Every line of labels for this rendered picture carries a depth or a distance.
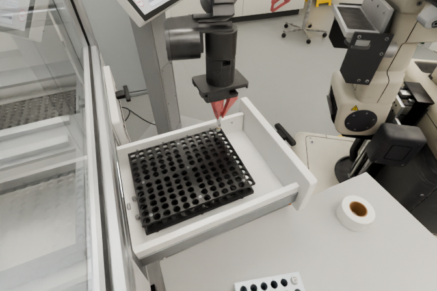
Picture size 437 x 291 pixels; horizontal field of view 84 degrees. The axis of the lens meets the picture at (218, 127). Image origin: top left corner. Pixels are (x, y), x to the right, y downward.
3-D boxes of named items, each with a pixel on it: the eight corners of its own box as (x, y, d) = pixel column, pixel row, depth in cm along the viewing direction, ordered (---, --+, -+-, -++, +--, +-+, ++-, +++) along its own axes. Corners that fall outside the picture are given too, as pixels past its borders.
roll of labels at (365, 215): (337, 199, 60) (343, 190, 58) (368, 210, 58) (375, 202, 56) (334, 223, 56) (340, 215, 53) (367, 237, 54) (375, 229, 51)
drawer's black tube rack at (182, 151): (220, 144, 64) (220, 126, 59) (252, 199, 52) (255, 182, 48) (134, 171, 57) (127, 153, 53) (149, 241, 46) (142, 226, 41)
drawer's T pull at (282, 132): (278, 125, 60) (278, 121, 59) (296, 146, 55) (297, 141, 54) (264, 129, 59) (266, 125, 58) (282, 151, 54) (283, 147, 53)
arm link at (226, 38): (241, 26, 40) (233, 15, 44) (199, 28, 39) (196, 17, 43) (238, 65, 44) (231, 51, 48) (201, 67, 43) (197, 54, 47)
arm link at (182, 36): (234, -26, 37) (223, -11, 45) (157, -24, 35) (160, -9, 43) (237, 56, 40) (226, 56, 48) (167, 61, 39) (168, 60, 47)
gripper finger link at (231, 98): (237, 123, 54) (239, 88, 48) (207, 131, 52) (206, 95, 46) (224, 106, 59) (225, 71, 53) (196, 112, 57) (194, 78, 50)
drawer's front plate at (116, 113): (118, 93, 84) (108, 64, 76) (131, 152, 64) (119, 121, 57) (113, 94, 83) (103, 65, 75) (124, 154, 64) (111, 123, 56)
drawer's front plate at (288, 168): (242, 125, 72) (245, 95, 64) (304, 210, 52) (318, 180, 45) (237, 127, 71) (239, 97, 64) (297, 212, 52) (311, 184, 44)
